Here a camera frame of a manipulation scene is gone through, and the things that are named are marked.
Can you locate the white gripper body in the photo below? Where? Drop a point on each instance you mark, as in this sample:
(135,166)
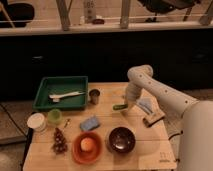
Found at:
(132,94)

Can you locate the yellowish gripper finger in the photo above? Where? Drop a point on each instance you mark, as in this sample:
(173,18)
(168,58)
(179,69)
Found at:
(125,111)

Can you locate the green pepper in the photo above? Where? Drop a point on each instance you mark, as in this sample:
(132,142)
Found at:
(120,106)

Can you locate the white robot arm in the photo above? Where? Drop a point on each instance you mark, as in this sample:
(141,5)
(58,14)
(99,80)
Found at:
(196,142)

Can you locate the purple bowl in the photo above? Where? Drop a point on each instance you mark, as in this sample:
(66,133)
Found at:
(121,140)

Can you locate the orange bowl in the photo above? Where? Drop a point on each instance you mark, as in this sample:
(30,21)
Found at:
(87,157)

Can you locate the light blue cloth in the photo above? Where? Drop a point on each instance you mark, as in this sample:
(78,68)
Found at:
(145,105)

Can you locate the wooden scrub brush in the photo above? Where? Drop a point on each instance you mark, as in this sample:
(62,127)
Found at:
(153,118)

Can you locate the wooden table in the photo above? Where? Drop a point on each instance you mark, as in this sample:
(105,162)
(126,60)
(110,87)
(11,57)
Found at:
(153,150)

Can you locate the blue sponge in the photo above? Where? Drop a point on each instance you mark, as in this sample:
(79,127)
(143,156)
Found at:
(90,124)

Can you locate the metal cup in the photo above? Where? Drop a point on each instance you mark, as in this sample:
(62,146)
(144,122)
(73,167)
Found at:
(94,96)

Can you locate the orange fruit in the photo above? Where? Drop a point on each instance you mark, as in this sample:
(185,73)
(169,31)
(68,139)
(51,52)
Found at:
(87,144)

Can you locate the small metal spoon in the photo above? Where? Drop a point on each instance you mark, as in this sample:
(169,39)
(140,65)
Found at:
(66,123)

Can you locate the green plastic cup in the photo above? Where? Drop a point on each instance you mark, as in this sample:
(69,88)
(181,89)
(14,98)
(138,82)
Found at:
(54,116)

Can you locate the white plastic fork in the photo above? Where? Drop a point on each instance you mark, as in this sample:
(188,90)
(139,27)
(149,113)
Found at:
(58,97)

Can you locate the bunch of dark grapes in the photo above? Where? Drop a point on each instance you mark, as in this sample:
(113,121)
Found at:
(60,143)

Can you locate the green plastic tray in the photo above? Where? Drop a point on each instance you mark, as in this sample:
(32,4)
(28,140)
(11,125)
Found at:
(59,86)

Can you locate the white round container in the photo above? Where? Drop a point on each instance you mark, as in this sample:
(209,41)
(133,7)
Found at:
(37,122)

